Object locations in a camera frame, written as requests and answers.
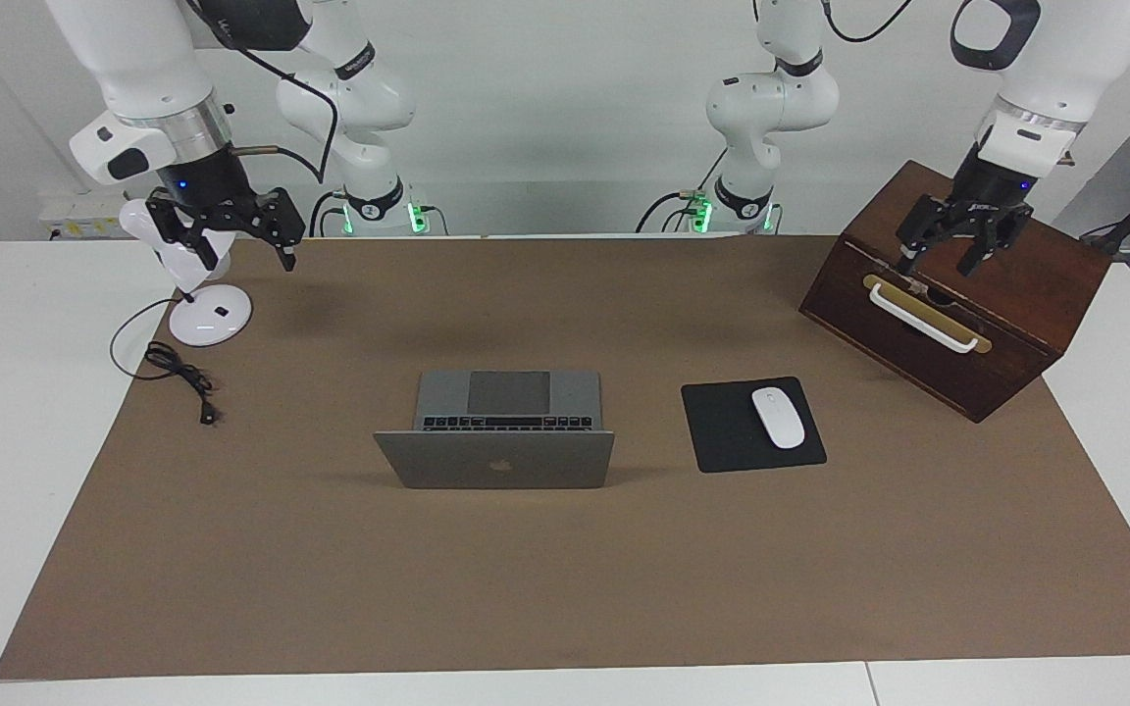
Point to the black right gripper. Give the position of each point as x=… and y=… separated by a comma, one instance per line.
x=202, y=181

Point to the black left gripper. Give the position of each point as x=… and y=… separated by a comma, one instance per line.
x=992, y=186

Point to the silver grey laptop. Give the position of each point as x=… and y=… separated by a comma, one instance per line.
x=496, y=461

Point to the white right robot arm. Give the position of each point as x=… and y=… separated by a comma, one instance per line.
x=133, y=59

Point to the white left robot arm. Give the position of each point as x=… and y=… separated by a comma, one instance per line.
x=1055, y=59

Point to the dark brown wooden box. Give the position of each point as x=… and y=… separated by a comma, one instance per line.
x=1016, y=294

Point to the white desk lamp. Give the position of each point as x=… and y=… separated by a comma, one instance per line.
x=212, y=319

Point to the white computer mouse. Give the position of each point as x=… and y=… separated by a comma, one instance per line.
x=779, y=419

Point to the black mouse pad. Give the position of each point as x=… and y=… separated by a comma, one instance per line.
x=722, y=431

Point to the brown table mat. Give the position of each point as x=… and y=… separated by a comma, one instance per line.
x=565, y=579

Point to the white wall power strip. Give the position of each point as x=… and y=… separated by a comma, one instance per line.
x=84, y=211

